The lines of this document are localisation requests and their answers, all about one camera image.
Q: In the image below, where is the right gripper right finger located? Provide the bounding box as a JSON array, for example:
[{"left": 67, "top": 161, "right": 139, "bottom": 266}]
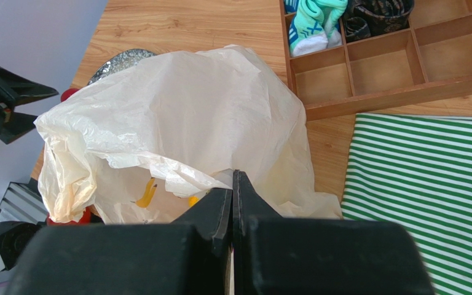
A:
[{"left": 232, "top": 171, "right": 434, "bottom": 294}]

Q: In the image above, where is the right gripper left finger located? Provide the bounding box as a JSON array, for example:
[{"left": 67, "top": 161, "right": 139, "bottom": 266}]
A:
[{"left": 6, "top": 189, "right": 232, "bottom": 294}]

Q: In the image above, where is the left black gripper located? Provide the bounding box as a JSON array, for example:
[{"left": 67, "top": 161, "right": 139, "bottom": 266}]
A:
[{"left": 0, "top": 67, "right": 58, "bottom": 144}]

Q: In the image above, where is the red bell pepper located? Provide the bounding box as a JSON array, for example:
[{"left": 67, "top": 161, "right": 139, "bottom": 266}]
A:
[{"left": 60, "top": 88, "right": 79, "bottom": 102}]

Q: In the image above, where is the translucent beige plastic bag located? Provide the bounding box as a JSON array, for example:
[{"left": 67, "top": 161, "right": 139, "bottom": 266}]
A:
[{"left": 35, "top": 45, "right": 342, "bottom": 224}]

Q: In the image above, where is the grey fruit plate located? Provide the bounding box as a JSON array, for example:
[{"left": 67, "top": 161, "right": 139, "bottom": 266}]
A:
[{"left": 87, "top": 49, "right": 157, "bottom": 85}]

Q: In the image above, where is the green striped cloth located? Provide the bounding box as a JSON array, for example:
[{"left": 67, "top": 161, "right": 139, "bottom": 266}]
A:
[{"left": 341, "top": 113, "right": 472, "bottom": 294}]

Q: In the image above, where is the mint green sock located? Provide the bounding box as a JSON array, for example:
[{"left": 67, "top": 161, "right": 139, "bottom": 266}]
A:
[{"left": 283, "top": 0, "right": 348, "bottom": 57}]

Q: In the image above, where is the black sock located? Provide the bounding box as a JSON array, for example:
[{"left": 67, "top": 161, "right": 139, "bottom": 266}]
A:
[{"left": 343, "top": 0, "right": 415, "bottom": 42}]

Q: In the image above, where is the brown compartment tray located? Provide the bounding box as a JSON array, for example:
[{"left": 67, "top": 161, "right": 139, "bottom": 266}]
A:
[{"left": 286, "top": 1, "right": 472, "bottom": 120}]

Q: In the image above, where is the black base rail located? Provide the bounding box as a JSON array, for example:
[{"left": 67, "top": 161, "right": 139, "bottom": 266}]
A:
[{"left": 0, "top": 182, "right": 48, "bottom": 224}]

